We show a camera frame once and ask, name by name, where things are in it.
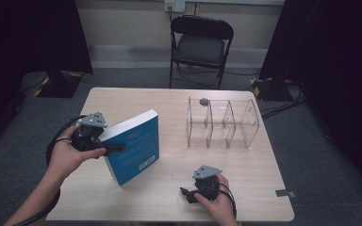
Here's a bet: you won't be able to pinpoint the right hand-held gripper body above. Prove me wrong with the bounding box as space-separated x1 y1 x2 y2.
191 164 223 202

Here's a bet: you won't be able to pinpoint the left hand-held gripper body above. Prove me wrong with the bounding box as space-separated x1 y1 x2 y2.
71 111 108 153

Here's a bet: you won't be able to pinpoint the blue book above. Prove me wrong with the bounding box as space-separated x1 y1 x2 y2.
98 108 160 186

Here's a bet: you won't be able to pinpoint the clear acrylic book rack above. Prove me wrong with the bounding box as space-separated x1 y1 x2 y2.
186 96 261 150

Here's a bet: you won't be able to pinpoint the person's right hand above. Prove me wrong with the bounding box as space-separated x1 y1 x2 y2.
193 173 238 222

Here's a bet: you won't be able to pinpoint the person's left hand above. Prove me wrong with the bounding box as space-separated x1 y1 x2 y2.
48 123 107 180

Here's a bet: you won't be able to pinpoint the black stand base yellow tape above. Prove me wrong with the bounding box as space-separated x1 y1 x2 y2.
249 76 295 103
33 70 85 99

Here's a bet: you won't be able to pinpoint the grey tape strip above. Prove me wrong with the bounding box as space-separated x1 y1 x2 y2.
274 188 297 199

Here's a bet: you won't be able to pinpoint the black curtain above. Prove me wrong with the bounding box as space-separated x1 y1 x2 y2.
258 0 362 203
0 0 94 158

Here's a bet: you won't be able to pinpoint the black folding chair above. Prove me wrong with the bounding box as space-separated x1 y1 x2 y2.
169 14 235 90

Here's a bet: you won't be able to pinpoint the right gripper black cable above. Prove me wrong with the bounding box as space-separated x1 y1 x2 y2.
217 182 238 219

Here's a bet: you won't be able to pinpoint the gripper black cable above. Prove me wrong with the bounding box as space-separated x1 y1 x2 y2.
217 182 238 219
12 114 87 226

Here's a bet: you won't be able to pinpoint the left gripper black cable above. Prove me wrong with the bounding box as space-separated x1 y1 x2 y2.
12 114 87 226

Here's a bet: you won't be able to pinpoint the black floor cables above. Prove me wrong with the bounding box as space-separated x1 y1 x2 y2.
258 79 307 121

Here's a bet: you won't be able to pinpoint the white wall outlet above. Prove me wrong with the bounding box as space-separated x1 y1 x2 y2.
164 0 187 14

